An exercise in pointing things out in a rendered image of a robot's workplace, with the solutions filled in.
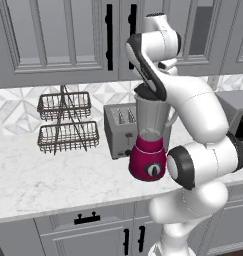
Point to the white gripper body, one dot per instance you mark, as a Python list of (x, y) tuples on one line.
[(173, 71)]

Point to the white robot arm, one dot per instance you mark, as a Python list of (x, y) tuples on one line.
[(196, 103)]

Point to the black blender lid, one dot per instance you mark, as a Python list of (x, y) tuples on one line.
[(143, 91)]

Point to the blender with magenta base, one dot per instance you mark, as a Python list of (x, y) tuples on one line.
[(148, 160)]

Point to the grey toaster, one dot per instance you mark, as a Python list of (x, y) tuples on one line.
[(121, 136)]

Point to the grey base cupboard run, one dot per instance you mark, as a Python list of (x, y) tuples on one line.
[(231, 223)]

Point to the grey base cupboard door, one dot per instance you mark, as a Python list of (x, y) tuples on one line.
[(89, 241), (151, 236)]

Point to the grey drawer front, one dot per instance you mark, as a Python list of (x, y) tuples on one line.
[(56, 218)]

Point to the grey base cupboard panel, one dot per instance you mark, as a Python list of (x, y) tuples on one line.
[(14, 238)]

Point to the grey wall cupboard door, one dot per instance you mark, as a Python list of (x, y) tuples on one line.
[(201, 63), (238, 36), (56, 33)]

